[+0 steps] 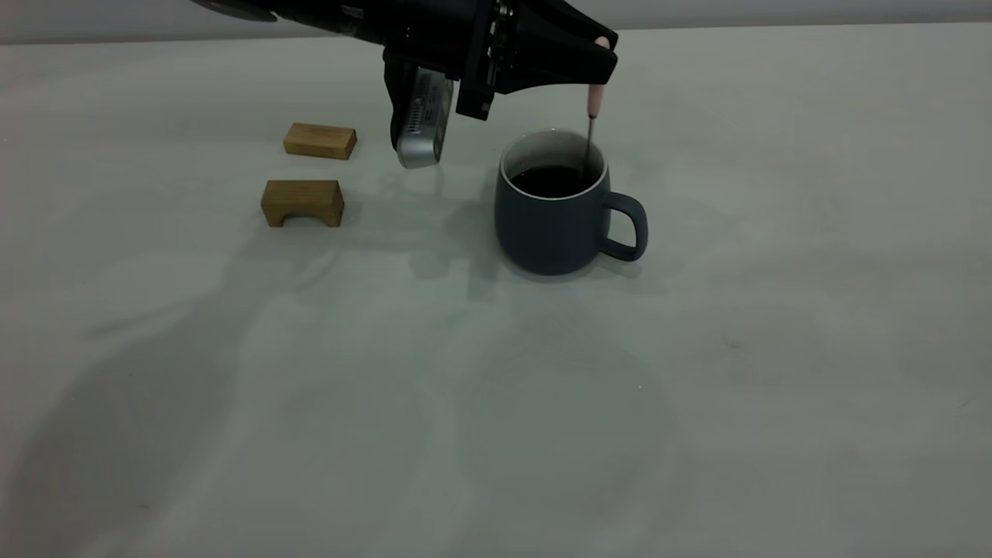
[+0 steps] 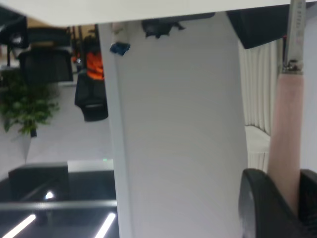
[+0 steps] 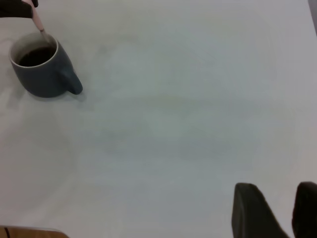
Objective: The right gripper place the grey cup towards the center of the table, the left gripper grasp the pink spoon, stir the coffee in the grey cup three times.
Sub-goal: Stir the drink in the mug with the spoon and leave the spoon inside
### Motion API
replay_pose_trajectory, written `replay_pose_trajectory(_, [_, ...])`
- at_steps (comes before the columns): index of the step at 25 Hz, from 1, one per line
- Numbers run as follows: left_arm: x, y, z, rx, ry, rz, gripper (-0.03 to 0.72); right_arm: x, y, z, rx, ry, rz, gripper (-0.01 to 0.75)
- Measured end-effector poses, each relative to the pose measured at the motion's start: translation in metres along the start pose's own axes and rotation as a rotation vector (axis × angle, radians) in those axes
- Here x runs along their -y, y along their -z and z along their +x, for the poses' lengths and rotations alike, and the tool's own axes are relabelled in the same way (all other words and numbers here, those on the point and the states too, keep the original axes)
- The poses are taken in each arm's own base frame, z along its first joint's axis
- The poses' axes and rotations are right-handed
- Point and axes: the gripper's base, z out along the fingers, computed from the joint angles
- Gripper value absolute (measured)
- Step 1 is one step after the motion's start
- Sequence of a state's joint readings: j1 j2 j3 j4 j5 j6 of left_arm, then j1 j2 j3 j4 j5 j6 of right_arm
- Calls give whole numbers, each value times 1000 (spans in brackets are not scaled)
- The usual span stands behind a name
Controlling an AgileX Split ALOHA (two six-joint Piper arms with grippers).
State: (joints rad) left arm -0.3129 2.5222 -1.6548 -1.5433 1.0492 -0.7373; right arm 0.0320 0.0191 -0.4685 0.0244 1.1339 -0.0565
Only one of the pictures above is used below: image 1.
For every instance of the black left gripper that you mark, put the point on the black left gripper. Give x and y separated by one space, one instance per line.
442 35

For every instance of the dark grey ceramic mug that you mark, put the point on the dark grey ceramic mug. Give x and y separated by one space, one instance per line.
550 232

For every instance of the dark coffee liquid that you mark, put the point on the dark coffee liquid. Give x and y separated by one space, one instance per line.
546 181

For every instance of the flat wooden block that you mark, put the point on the flat wooden block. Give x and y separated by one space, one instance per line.
319 141

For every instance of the notched wooden block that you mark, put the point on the notched wooden block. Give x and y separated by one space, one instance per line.
302 198

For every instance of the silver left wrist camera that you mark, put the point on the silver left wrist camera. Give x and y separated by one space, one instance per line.
425 116

